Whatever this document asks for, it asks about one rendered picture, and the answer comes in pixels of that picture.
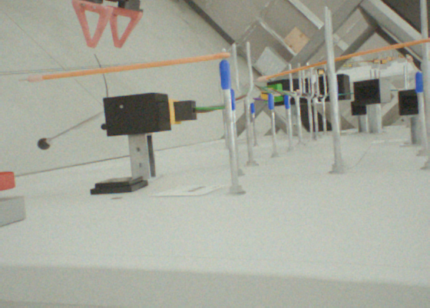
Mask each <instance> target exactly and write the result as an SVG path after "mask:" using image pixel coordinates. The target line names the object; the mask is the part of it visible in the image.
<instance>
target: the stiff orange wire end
mask: <svg viewBox="0 0 430 308"><path fill-rule="evenodd" d="M222 57H225V58H228V57H230V54H229V53H219V54H212V55H201V56H196V57H189V58H178V59H173V60H166V61H156V62H150V63H143V64H138V65H127V66H114V67H109V68H98V69H92V70H86V71H74V72H68V73H64V72H62V73H56V74H50V75H31V76H29V77H28V78H25V79H18V81H20V82H22V81H29V82H31V83H34V82H40V81H43V80H49V79H56V78H67V77H80V76H86V75H97V74H103V73H109V72H116V71H127V70H139V69H145V68H156V67H163V66H168V65H180V64H186V63H192V62H199V61H209V60H215V59H218V58H222Z"/></svg>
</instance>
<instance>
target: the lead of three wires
mask: <svg viewBox="0 0 430 308"><path fill-rule="evenodd" d="M248 87H249V86H248V85H247V86H246V87H244V91H243V93H242V94H241V95H240V96H239V97H238V98H235V101H236V104H237V103H240V102H242V101H243V99H244V98H245V97H247V96H248V91H249V88H248ZM194 108H196V109H197V110H196V113H195V114H199V113H207V112H211V111H216V110H223V109H224V103H220V104H213V105H209V106H206V107H194Z"/></svg>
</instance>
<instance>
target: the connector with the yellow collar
mask: <svg viewBox="0 0 430 308"><path fill-rule="evenodd" d="M194 107H196V101H193V100H186V101H174V118H175V121H189V120H197V114H195V113H196V110H197V109H196V108H194ZM157 109H158V117H159V123H163V122H170V109H169V102H161V103H157Z"/></svg>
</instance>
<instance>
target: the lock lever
mask: <svg viewBox="0 0 430 308"><path fill-rule="evenodd" d="M103 115H104V111H102V112H100V113H97V114H95V115H93V116H91V117H90V118H88V119H86V120H84V121H82V122H81V123H80V124H77V125H75V126H74V127H72V128H70V129H68V130H66V131H64V132H62V133H60V134H57V135H55V136H54V137H48V138H47V143H48V144H50V145H52V144H53V143H54V141H56V140H57V139H59V138H61V137H64V136H65V135H67V134H70V133H72V132H74V131H76V130H78V129H80V128H82V127H83V126H85V125H86V124H89V123H91V122H92V121H94V120H96V119H98V118H99V117H101V116H103Z"/></svg>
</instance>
